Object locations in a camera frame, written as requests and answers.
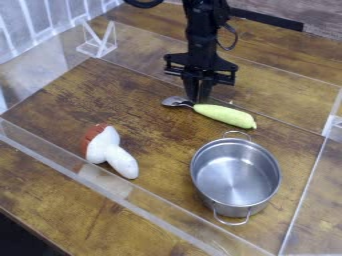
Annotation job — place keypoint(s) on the black strip on table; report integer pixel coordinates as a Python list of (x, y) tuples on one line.
[(268, 19)]

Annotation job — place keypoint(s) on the clear acrylic bracket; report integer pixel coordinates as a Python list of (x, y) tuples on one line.
[(98, 46)]

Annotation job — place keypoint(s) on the clear acrylic enclosure wall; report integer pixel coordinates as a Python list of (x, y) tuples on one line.
[(94, 213)]

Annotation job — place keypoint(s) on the plush mushroom toy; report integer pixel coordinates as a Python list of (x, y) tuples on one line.
[(101, 147)]

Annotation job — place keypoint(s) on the green handled metal spoon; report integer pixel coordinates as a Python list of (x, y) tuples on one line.
[(228, 115)]

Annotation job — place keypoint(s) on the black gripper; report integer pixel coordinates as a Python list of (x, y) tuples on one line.
[(217, 71)]

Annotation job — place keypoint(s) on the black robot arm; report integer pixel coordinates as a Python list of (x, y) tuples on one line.
[(208, 16)]

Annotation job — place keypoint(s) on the stainless steel pot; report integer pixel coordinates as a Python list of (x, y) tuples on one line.
[(237, 177)]

